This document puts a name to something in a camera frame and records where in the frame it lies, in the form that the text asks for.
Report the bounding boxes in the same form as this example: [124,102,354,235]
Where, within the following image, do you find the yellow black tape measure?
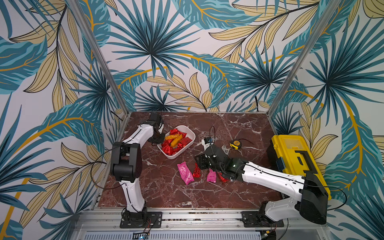
[230,140,242,150]

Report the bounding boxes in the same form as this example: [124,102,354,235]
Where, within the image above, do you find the red tea bags in box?
[161,129,192,156]

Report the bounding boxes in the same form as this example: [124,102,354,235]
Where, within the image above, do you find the yellow orange tea bag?
[165,134,184,148]

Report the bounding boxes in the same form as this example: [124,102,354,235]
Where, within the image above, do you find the pink tea bag packet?
[207,169,217,183]

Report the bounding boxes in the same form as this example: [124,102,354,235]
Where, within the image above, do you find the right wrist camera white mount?
[202,137,215,151]

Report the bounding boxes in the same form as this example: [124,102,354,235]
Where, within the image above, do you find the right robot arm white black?
[195,150,329,225]

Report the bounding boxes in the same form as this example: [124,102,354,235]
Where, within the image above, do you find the white plastic storage box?
[157,125,196,160]

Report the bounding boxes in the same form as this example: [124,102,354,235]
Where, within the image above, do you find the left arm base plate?
[120,211,163,229]

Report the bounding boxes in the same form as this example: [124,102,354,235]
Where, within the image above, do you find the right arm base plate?
[241,211,285,229]

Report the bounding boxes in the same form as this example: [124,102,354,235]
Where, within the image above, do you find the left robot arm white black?
[110,113,165,229]

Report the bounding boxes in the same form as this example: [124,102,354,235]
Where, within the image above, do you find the yellow black toolbox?
[267,135,332,200]

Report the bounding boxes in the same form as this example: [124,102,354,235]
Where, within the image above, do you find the adjustable wrench orange handle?
[222,145,231,155]

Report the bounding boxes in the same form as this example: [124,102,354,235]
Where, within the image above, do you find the small red tea bag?
[193,163,202,178]

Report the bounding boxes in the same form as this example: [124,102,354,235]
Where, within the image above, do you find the aluminium front rail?
[74,208,329,232]

